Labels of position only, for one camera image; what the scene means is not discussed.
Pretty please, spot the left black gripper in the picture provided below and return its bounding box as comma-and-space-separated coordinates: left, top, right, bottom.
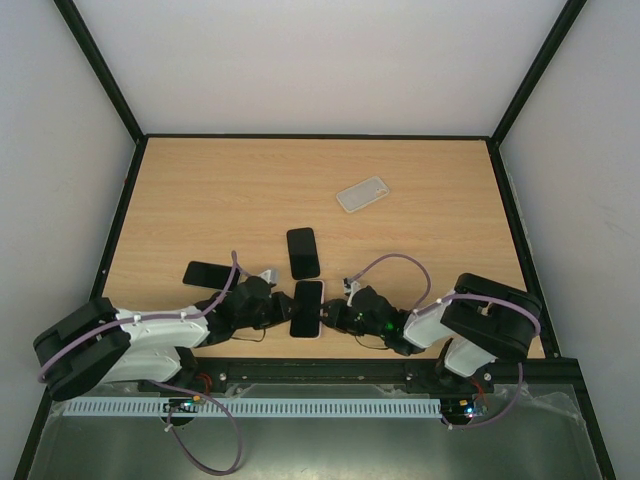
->
235, 292, 302, 330

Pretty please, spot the pink phone case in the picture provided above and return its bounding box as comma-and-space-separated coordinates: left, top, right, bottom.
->
289, 280, 326, 340

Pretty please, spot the black phone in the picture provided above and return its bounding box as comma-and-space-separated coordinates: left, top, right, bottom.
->
289, 280, 324, 339
182, 261, 232, 290

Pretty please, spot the clear phone case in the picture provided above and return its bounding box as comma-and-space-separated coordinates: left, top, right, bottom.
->
336, 176, 390, 213

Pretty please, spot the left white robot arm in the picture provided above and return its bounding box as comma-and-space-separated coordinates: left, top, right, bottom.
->
33, 276, 300, 401

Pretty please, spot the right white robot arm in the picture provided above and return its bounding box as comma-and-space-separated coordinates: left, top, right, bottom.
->
319, 273, 542, 392

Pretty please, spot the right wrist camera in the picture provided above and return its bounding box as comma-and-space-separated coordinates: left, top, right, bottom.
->
343, 278, 361, 307

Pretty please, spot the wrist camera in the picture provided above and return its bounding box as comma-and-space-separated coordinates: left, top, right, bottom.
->
343, 278, 361, 307
259, 268, 280, 285

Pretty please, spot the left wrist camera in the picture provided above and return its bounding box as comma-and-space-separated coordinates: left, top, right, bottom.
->
259, 268, 280, 285

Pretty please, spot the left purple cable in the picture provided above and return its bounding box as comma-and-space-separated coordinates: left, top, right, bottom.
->
38, 250, 256, 384

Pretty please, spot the purple cable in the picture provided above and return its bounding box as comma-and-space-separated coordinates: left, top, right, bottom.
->
38, 250, 256, 384
347, 254, 544, 346

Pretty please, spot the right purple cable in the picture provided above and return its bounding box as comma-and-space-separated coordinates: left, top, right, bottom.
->
347, 254, 544, 346

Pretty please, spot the black front rail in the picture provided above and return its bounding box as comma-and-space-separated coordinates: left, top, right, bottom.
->
196, 358, 452, 395

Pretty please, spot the slotted cable duct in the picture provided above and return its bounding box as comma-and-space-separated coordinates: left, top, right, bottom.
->
62, 397, 441, 419

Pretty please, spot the black enclosure frame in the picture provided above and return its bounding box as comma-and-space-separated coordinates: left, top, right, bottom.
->
13, 1, 616, 479

